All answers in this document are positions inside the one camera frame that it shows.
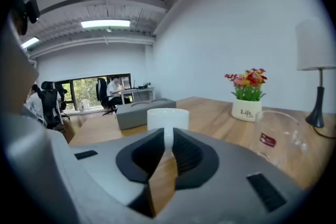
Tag clear glass cup red label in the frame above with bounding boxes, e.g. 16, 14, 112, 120
254, 109, 308, 169

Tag white cup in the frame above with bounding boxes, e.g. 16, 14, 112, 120
146, 108, 190, 151

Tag black office chair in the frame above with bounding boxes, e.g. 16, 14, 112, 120
36, 81, 66, 130
96, 77, 118, 116

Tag ceiling light panel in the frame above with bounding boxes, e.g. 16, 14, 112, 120
80, 19, 131, 29
20, 37, 40, 49

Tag black head-worn camera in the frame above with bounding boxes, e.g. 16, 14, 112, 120
25, 0, 41, 25

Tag person's grey shirt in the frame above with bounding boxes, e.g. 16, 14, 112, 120
3, 112, 80, 224

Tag table lamp with white shade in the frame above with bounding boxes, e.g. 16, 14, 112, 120
295, 17, 336, 129

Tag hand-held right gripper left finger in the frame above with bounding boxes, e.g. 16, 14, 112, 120
69, 127, 169, 224

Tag black lamp cable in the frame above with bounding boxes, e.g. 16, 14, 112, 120
311, 125, 336, 140

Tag person's head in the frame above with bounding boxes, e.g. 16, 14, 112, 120
0, 6, 40, 115

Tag white pot with colourful flowers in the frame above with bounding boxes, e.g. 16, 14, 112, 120
224, 68, 268, 123

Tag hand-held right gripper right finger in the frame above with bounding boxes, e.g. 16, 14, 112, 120
156, 127, 311, 224

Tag window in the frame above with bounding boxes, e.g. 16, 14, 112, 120
54, 73, 132, 114

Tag white desk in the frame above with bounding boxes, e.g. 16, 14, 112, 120
120, 87, 156, 104

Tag grey rectangular box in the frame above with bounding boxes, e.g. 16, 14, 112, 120
115, 98, 177, 131

